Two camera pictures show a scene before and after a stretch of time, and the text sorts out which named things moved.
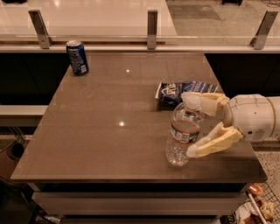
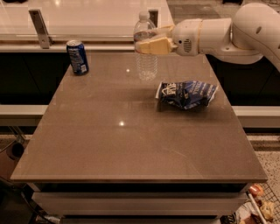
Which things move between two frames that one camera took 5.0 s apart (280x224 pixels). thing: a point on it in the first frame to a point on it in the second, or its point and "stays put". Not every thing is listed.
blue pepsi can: x=78 y=57 stays put
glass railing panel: x=140 y=22 stays put
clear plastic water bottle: x=185 y=129 to x=146 y=65
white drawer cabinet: x=139 y=202 stays put
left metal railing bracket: x=40 y=29 stays put
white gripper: x=251 y=115 to x=185 y=37
